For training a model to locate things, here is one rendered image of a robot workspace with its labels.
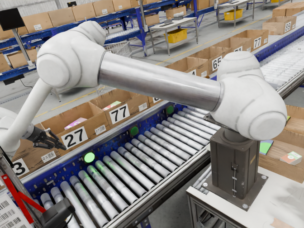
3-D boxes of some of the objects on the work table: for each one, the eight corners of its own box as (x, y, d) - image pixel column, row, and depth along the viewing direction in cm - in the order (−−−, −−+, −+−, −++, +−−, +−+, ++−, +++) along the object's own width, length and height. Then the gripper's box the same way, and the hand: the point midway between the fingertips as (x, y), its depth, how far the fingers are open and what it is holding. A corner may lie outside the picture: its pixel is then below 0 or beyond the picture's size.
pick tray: (302, 184, 110) (306, 170, 105) (231, 155, 136) (231, 143, 131) (318, 153, 125) (322, 140, 120) (252, 132, 151) (253, 121, 146)
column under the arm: (268, 178, 117) (274, 128, 101) (247, 212, 103) (250, 160, 86) (224, 159, 134) (223, 114, 118) (200, 186, 120) (196, 140, 104)
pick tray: (320, 149, 127) (323, 136, 122) (253, 131, 153) (254, 119, 148) (329, 125, 144) (333, 112, 139) (268, 112, 169) (269, 101, 164)
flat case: (273, 142, 137) (273, 140, 136) (263, 160, 126) (263, 158, 125) (251, 136, 146) (251, 134, 145) (239, 152, 134) (239, 150, 134)
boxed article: (278, 163, 123) (280, 157, 121) (292, 156, 126) (292, 150, 124) (287, 169, 119) (288, 163, 117) (301, 162, 121) (302, 156, 119)
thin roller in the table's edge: (191, 187, 123) (191, 185, 122) (217, 159, 138) (217, 157, 137) (194, 189, 121) (194, 187, 120) (220, 160, 137) (220, 158, 136)
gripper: (21, 145, 106) (59, 160, 124) (39, 126, 107) (74, 143, 124) (18, 137, 111) (55, 152, 129) (36, 118, 112) (71, 136, 129)
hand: (60, 146), depth 124 cm, fingers closed
